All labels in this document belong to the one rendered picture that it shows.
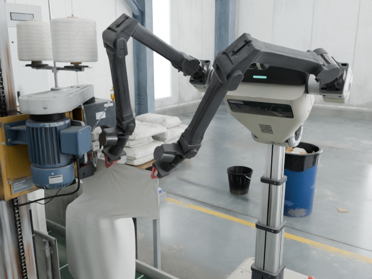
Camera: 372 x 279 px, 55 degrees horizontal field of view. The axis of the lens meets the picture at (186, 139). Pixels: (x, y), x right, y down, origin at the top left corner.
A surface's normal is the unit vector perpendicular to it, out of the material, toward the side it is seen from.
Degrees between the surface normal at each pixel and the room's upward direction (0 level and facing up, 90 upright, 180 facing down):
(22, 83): 90
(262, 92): 40
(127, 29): 110
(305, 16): 90
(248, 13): 90
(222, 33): 90
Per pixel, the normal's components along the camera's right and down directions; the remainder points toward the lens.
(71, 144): -0.20, 0.24
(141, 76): -0.58, 0.20
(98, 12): 0.81, 0.14
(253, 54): 0.35, 0.78
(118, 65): 0.59, 0.55
